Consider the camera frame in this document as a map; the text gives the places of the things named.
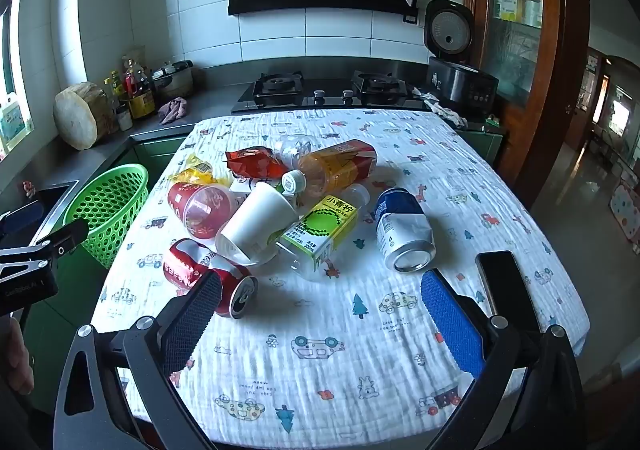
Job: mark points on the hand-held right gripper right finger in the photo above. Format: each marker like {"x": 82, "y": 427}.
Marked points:
{"x": 450, "y": 325}

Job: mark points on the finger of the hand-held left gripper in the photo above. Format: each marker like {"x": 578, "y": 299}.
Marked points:
{"x": 20, "y": 220}
{"x": 60, "y": 237}

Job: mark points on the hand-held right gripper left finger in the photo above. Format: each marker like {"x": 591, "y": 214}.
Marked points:
{"x": 195, "y": 320}

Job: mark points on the crushed red can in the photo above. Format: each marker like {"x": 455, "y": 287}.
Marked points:
{"x": 185, "y": 265}

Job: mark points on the green plastic basket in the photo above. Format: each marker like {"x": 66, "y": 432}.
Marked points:
{"x": 115, "y": 200}

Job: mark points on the red printed plastic cup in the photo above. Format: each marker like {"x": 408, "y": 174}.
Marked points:
{"x": 200, "y": 210}

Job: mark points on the dented blue can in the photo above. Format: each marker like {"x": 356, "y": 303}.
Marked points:
{"x": 400, "y": 225}

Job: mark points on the white paper cup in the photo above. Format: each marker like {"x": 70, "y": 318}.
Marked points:
{"x": 255, "y": 220}

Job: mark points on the white milk carton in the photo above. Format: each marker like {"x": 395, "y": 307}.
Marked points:
{"x": 245, "y": 184}

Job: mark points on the yellow snack wrapper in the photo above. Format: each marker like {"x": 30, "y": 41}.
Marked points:
{"x": 200, "y": 170}

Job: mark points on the clear bottle green yellow label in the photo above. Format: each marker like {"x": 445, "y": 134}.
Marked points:
{"x": 320, "y": 225}

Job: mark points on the red orange snack wrapper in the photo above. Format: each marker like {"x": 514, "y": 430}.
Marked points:
{"x": 250, "y": 160}

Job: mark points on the orange drink bottle red label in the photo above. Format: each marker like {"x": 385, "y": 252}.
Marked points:
{"x": 340, "y": 165}

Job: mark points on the clear plastic bottle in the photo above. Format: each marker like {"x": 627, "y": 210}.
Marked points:
{"x": 295, "y": 147}

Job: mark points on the person's left hand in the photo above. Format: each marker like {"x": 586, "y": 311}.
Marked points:
{"x": 14, "y": 357}

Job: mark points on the steel sink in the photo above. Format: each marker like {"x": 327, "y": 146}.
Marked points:
{"x": 57, "y": 200}

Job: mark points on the black smartphone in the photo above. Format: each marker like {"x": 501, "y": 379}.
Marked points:
{"x": 502, "y": 280}

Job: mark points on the printed white blanket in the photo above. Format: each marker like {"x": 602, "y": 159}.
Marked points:
{"x": 350, "y": 330}

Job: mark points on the round wooden chopping block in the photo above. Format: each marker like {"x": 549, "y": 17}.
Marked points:
{"x": 80, "y": 115}

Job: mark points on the window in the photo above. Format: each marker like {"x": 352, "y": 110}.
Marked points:
{"x": 12, "y": 95}

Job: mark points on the row of condiment bottles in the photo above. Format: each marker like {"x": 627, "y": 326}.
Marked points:
{"x": 140, "y": 97}

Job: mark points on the purple rag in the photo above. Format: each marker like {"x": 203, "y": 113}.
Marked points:
{"x": 172, "y": 111}

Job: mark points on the steel pot with lid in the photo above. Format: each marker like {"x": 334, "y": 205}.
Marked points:
{"x": 175, "y": 80}

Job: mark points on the printed play fence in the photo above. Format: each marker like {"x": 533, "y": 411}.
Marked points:
{"x": 625, "y": 210}

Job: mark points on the small green item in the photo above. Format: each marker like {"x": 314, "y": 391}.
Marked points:
{"x": 494, "y": 118}

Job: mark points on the white crumpled cloth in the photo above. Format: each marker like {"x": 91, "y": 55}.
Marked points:
{"x": 445, "y": 111}

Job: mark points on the black gas stove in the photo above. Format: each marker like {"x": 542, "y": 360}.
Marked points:
{"x": 320, "y": 92}

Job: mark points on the wooden glass door cabinet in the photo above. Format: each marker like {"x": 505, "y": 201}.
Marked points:
{"x": 550, "y": 80}

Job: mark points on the wall power socket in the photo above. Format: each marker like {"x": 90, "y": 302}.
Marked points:
{"x": 410, "y": 19}

